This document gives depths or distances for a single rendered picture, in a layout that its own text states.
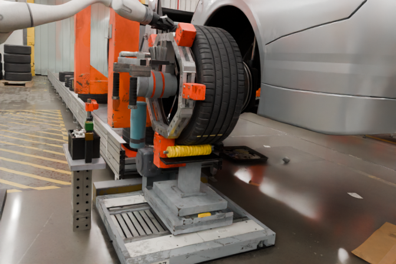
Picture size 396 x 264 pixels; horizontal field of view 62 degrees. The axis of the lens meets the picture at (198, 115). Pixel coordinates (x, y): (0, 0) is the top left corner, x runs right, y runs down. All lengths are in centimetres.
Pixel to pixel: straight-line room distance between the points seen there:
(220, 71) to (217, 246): 87
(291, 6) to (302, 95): 38
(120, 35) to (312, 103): 130
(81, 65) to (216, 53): 268
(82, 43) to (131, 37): 193
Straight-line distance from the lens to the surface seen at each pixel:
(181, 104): 155
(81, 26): 410
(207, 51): 158
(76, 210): 203
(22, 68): 1002
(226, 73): 159
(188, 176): 192
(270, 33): 161
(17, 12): 156
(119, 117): 222
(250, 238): 190
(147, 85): 170
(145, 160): 213
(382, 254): 222
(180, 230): 182
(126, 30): 220
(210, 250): 178
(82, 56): 409
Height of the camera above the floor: 99
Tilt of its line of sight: 9 degrees down
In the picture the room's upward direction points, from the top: 4 degrees clockwise
